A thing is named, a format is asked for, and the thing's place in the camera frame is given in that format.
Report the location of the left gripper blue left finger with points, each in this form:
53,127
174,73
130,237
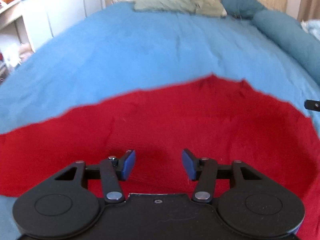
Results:
114,170

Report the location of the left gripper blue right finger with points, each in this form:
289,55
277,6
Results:
204,172

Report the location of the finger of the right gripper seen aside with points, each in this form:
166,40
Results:
312,105

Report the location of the red knit sweater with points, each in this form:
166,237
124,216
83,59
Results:
212,117

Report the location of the teal duvet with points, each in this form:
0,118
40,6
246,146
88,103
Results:
288,34

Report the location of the beige curtain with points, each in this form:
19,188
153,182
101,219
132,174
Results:
308,10

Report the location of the blue bed sheet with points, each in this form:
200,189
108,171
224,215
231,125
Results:
118,51

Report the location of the teal pillow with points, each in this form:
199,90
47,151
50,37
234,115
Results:
244,9

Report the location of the green pillow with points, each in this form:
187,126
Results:
209,8

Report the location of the white shelf unit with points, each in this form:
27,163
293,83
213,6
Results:
25,27

